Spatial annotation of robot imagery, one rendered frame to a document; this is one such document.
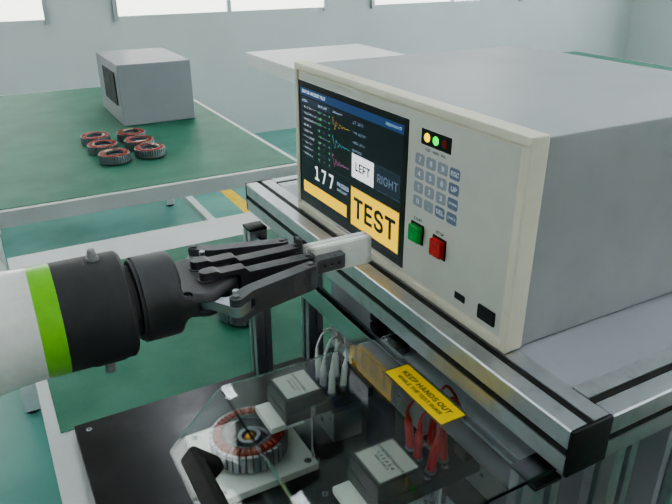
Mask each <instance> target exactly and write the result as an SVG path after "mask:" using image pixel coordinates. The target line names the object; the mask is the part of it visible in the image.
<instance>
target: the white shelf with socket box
mask: <svg viewBox="0 0 672 504"><path fill-rule="evenodd" d="M397 55H406V54H401V53H397V52H393V51H388V50H384V49H380V48H375V47H371V46H366V45H362V44H346V45H332V46H319V47H306V48H292V49H279V50H266V51H253V52H246V65H247V66H250V67H252V68H255V69H258V70H260V71H263V72H266V73H268V74H271V75H274V76H276V77H279V78H281V79H284V80H287V81H289V82H292V83H295V72H294V69H295V68H294V62H296V61H297V62H298V61H310V62H313V63H317V62H328V61H340V60H351V59H363V58H374V57H386V56H397Z"/></svg>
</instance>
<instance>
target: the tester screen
mask: <svg viewBox="0 0 672 504"><path fill-rule="evenodd" d="M300 99H301V143H302V186H303V195H304V196H305V197H307V198H308V199H309V200H311V201H312V202H314V203H315V204H317V205H318V206H320V207H321V208H323V209H324V210H326V211H327V212H329V213H330V214H332V215H333V216H335V217H336V218H338V219H339V220H341V221H342V222H343V223H345V224H346V225H348V226H349V227H351V228H352V229H354V230H355V231H357V232H361V230H360V229H358V228H357V227H355V226H354V225H352V224H351V186H353V187H354V188H356V189H358V190H360V191H361V192H363V193H365V194H367V195H368V196H370V197H372V198H374V199H375V200H377V201H379V202H381V203H382V204H384V205H386V206H388V207H389V208H391V209H393V210H395V211H396V212H398V213H399V231H398V254H396V253H394V252H393V251H391V250H390V249H388V248H387V247H385V246H384V245H382V244H381V243H379V242H378V241H376V240H375V239H373V238H372V237H371V241H372V242H373V243H375V244H376V245H378V246H379V247H380V248H382V249H383V250H385V251H386V252H388V253H389V254H391V255H392V256H394V257H395V258H397V259H398V258H399V236H400V213H401V191H402V168H403V146H404V125H402V124H399V123H396V122H394V121H391V120H389V119H386V118H383V117H381V116H378V115H375V114H373V113H370V112H368V111H365V110H362V109H360V108H357V107H354V106H352V105H349V104H347V103H344V102H341V101H339V100H336V99H333V98H331V97H328V96H326V95H323V94H320V93H318V92H315V91H312V90H310V89H307V88H305V87H302V86H300ZM352 153H354V154H356V155H358V156H360V157H362V158H364V159H366V160H368V161H370V162H372V163H374V164H376V165H378V166H380V167H383V168H385V169H387V170H389V171H391V172H393V173H395V174H397V175H399V176H400V196H399V202H397V201H395V200H393V199H392V198H390V197H388V196H386V195H384V194H383V193H381V192H379V191H377V190H375V189H374V188H372V187H370V186H368V185H366V184H364V183H363V182H361V181H359V180H357V179H355V178H354V177H352ZM313 163H314V164H316V165H317V166H319V167H321V168H323V169H324V170H326V171H328V172H330V173H331V174H333V175H335V193H334V192H332V191H330V190H329V189H327V188H325V187H324V186H322V185H321V184H319V183H317V182H316V181H314V170H313ZM304 179H305V180H306V181H308V182H310V183H311V184H313V185H314V186H316V187H318V188H319V189H321V190H322V191H324V192H325V193H327V194H329V195H330V196H332V197H333V198H335V199H337V200H338V201H340V202H341V203H343V204H344V205H346V206H347V218H346V217H345V216H343V215H342V214H340V213H339V212H337V211H336V210H334V209H333V208H331V207H330V206H328V205H327V204H325V203H323V202H322V201H320V200H319V199H317V198H316V197H314V196H313V195H311V194H310V193H308V192H307V191H305V190H304Z"/></svg>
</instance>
